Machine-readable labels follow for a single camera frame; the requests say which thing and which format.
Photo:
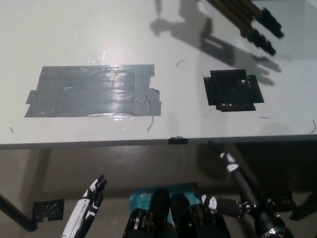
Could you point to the robot torso black blocks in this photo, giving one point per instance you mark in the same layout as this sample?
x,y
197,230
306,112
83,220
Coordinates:
x,y
178,218

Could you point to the black tape on floor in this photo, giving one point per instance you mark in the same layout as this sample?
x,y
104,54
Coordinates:
x,y
48,209

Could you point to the black table leg bar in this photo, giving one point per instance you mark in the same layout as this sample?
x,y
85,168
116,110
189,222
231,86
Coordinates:
x,y
17,213

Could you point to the grey duct tape patch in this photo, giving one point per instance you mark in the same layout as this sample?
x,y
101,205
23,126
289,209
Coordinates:
x,y
94,91

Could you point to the curved black thread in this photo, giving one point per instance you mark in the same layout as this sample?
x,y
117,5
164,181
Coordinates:
x,y
180,62

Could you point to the thin grey thread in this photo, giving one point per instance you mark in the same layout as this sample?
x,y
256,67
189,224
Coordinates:
x,y
151,124

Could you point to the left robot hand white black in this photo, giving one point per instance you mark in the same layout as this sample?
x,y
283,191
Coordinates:
x,y
84,210

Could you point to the black tape patch square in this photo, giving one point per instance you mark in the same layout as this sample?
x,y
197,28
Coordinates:
x,y
232,91

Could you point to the clear tape piece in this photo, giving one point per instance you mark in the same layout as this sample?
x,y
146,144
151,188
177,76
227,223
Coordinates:
x,y
96,57

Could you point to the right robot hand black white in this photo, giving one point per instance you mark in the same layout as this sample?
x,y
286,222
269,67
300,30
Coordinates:
x,y
244,188

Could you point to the dark thread at table edge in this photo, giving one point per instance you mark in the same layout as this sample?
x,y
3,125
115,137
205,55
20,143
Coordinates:
x,y
314,127

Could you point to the teal cardboard box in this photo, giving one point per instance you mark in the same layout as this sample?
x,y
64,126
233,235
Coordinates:
x,y
142,198

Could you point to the black and bronze tripod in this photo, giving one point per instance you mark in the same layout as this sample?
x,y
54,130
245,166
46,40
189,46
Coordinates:
x,y
260,39

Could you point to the black table foot base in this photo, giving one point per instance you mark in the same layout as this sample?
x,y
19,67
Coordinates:
x,y
305,205

